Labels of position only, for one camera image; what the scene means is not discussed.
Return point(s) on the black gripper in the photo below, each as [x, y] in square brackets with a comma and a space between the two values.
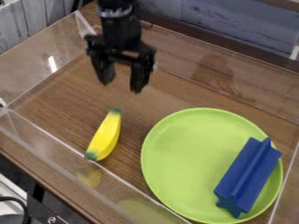
[119, 44]

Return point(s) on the yellow toy banana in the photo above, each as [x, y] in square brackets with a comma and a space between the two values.
[104, 140]

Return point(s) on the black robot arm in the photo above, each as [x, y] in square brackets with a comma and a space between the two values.
[119, 4]

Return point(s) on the green plate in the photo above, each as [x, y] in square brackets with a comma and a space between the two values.
[187, 152]

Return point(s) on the blue star-shaped block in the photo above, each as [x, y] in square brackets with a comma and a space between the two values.
[246, 176]

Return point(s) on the clear acrylic enclosure wall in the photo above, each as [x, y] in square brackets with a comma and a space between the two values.
[56, 103]

